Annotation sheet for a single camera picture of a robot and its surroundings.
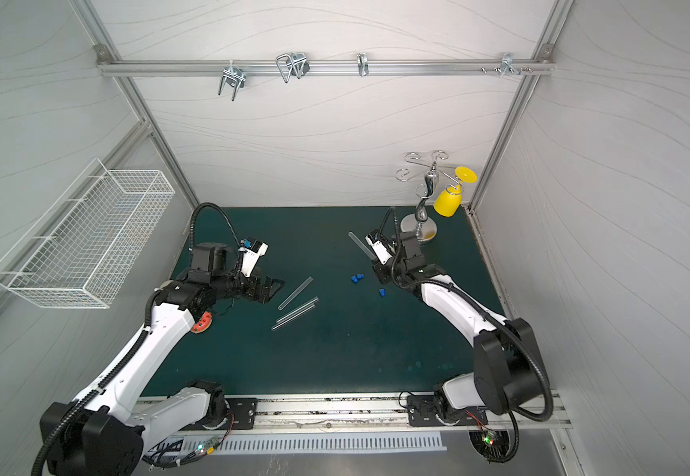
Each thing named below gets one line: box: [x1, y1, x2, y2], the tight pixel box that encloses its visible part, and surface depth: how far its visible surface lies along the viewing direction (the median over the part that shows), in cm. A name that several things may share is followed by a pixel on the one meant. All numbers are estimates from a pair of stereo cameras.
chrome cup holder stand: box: [395, 150, 460, 242], surface depth 95 cm
